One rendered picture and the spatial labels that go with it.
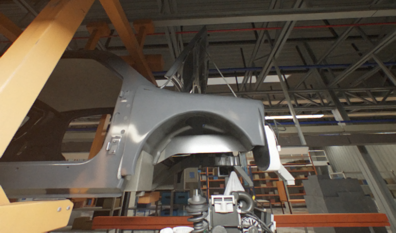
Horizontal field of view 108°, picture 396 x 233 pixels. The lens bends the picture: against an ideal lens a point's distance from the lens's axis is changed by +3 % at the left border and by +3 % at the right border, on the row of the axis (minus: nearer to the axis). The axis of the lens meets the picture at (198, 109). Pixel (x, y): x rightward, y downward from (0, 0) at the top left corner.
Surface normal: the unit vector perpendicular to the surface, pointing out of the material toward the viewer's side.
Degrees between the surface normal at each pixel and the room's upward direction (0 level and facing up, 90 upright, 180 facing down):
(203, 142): 90
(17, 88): 90
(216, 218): 90
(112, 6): 180
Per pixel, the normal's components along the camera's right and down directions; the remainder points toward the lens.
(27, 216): 1.00, -0.04
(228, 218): -0.04, -0.47
